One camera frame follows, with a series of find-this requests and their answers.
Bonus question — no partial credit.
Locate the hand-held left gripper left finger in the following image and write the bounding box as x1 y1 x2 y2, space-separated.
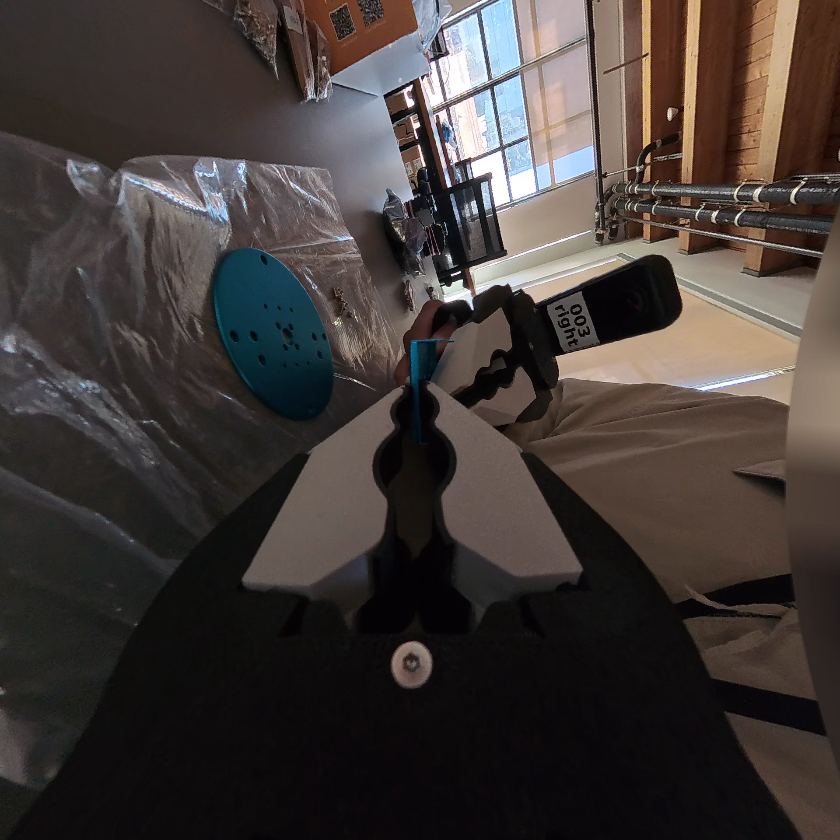
240 387 417 623

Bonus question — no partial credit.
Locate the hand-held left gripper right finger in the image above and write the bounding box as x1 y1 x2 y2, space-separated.
420 383 586 624

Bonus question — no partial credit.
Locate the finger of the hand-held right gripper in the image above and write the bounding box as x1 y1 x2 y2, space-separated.
459 367 538 426
436 305 516 396

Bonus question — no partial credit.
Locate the blue U-shaped metal bracket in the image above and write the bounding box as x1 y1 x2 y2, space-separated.
410 338 457 447

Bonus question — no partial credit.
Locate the blue round metal plate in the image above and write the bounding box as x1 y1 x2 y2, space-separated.
213 247 336 422

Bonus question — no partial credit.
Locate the grey desk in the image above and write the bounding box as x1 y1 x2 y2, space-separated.
0 0 473 840

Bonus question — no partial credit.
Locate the person's right hand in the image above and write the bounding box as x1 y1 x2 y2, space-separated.
394 298 454 388

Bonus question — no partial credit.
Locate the black mesh cart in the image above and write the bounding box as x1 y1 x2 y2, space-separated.
430 172 509 284

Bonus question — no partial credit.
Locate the crumpled silver foil bag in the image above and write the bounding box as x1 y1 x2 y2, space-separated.
382 189 431 277

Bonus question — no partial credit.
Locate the black insulated pipe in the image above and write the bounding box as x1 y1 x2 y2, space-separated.
607 172 840 206
594 197 840 238

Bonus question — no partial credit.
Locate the curved black pipe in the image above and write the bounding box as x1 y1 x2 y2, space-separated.
635 133 682 191

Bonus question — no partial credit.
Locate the metal conduit pole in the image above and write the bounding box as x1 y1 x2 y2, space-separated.
584 0 608 247

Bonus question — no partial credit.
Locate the wooden shelf with boxes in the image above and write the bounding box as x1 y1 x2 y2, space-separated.
384 75 460 198

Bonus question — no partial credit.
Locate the large grid window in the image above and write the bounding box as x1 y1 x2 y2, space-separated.
423 0 599 211

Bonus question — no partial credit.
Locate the bubble wrap pouch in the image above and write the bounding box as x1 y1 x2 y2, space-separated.
410 0 454 61

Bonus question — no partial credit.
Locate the large clear plastic bag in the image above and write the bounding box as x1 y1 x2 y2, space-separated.
0 131 263 788

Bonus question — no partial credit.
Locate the orange cardboard box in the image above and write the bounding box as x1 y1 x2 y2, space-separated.
305 0 434 99

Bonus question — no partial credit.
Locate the pile of clear screw bags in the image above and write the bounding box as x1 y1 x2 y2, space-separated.
233 0 334 104

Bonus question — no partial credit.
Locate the red striped wire bundle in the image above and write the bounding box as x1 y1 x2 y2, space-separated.
410 197 450 258

